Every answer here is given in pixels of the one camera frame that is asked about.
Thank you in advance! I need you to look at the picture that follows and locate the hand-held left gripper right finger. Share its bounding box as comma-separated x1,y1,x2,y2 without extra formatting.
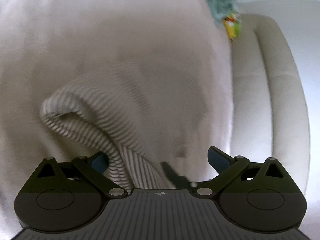
194,146,288,201

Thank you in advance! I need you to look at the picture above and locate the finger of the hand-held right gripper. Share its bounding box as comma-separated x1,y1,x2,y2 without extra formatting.
161,161,198,189

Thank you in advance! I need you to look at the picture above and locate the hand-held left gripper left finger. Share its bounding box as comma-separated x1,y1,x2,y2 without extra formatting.
33,151,127,200

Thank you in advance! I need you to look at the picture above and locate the striped white shirt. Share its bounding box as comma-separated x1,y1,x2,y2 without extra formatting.
39,62,211,189

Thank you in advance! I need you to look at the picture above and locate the beige padded headboard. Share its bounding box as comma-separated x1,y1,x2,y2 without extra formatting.
229,14,313,182

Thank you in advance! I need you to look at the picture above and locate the yellow cartoon print pillow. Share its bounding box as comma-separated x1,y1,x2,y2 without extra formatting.
223,12,242,41

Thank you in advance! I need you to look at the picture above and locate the pale pink bed sheet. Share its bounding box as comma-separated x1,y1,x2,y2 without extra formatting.
0,0,236,207

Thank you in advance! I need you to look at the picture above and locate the green fleece blanket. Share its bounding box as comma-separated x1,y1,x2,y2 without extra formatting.
197,0,244,29

